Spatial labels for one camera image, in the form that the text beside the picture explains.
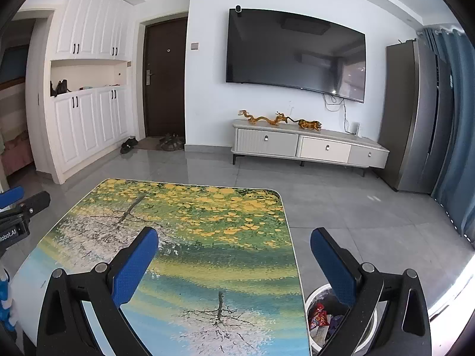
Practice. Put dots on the dark framed window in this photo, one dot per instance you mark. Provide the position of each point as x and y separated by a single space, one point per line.
13 66

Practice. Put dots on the black wall television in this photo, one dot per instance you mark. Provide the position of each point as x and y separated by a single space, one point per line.
289 52

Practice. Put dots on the amber tiger figurine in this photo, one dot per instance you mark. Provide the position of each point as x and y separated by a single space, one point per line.
310 125

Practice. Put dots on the dark brown door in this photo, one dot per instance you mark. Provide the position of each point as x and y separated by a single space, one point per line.
167 81

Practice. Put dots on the round white trash can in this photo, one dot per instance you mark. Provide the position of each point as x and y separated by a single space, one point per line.
315 292

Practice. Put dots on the amber dragon figurine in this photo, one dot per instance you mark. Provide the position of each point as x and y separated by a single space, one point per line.
263 119

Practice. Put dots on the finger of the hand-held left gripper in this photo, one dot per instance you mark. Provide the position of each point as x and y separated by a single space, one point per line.
11 196
37 202

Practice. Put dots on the person's left hand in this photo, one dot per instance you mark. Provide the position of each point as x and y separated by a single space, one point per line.
4 296

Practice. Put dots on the small purple wrapper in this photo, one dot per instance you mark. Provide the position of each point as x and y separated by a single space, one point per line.
336 322

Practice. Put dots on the blue curtain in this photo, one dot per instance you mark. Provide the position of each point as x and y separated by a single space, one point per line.
460 137

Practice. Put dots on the small white device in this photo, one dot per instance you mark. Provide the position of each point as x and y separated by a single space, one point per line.
357 129

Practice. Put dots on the landscape printed table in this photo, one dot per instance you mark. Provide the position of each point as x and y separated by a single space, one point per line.
222 237

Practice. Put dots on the red snack packet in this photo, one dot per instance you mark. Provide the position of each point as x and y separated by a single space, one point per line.
318 315

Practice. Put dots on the black bag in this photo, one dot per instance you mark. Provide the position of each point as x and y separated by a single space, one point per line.
60 87

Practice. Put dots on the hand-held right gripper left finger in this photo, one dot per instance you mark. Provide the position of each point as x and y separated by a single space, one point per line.
131 270

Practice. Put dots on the white television stand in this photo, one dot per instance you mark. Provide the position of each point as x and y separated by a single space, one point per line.
297 146

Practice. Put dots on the grey refrigerator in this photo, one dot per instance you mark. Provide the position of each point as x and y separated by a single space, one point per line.
408 118

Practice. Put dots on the pink bed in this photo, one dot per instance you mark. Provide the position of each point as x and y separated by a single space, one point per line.
15 154

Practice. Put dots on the brown shoes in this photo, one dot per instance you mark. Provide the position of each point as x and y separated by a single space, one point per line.
172 142

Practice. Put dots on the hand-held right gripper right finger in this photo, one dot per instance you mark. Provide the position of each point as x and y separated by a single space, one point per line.
334 267

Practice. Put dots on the white built-in cabinet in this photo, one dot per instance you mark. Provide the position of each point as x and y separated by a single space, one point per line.
89 126

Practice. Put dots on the black shoes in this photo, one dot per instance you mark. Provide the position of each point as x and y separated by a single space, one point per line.
128 144

